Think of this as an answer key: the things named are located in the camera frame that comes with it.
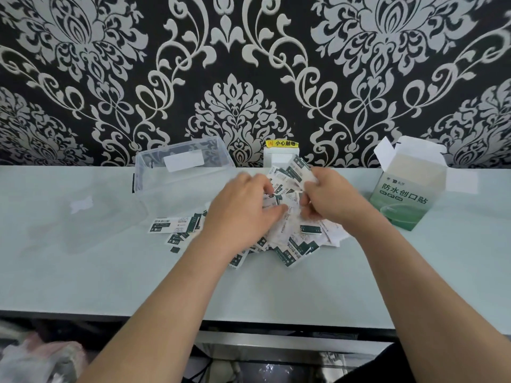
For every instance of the person's right hand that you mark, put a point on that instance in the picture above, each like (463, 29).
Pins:
(343, 207)

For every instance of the clear plastic storage box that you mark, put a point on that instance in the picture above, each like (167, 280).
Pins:
(187, 161)

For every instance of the clear plastic box lid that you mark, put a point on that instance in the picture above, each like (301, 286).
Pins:
(82, 204)

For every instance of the person's right forearm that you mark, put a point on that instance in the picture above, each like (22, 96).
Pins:
(431, 299)

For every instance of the person's left forearm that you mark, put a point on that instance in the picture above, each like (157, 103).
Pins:
(159, 315)

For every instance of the green white cardboard carton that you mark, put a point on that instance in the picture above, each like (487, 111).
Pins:
(403, 203)

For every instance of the white wall socket yellow label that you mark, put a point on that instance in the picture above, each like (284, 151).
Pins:
(279, 155)

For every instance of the crumpled plastic bag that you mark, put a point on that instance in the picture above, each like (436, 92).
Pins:
(40, 362)

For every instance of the person's left hand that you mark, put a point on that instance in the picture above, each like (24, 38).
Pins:
(235, 215)

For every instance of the pile of white green packets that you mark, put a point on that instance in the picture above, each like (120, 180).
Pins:
(295, 243)

